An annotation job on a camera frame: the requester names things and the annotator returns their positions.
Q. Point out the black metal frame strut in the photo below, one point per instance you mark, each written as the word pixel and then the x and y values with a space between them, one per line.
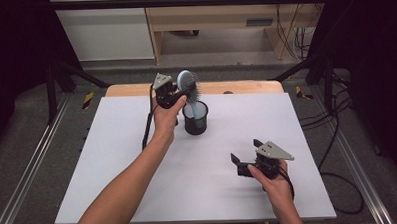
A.
pixel 328 87
pixel 51 97

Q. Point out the black curtain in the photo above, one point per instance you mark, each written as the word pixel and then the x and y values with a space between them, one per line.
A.
pixel 14 48
pixel 374 52

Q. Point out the yellow black tape strip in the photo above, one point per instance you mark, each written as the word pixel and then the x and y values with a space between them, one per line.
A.
pixel 88 100
pixel 300 92

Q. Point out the white cabinet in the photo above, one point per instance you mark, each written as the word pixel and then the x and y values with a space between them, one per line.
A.
pixel 107 31

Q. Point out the person's left hand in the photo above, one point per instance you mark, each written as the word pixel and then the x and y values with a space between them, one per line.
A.
pixel 165 121

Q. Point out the light wooden desk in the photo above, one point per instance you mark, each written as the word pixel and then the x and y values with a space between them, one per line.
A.
pixel 213 14

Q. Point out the black metal crossbar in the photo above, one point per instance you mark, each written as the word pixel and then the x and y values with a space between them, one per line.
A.
pixel 182 2

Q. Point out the aluminium floor rail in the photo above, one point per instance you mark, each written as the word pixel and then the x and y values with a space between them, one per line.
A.
pixel 358 173
pixel 28 164

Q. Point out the wooden table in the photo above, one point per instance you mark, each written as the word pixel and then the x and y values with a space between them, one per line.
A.
pixel 239 86

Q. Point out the light blue hairbrush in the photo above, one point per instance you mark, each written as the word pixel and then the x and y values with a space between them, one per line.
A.
pixel 185 80

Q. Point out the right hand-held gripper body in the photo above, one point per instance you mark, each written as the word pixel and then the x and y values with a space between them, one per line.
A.
pixel 273 151

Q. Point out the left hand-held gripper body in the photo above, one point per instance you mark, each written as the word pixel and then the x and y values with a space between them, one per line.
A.
pixel 164 93

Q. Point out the white board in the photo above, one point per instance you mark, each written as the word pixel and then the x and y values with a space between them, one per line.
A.
pixel 195 178

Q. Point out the person's right hand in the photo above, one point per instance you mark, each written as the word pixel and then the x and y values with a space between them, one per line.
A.
pixel 277 189

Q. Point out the black mesh pen cup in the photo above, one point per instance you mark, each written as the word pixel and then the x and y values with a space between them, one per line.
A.
pixel 195 128

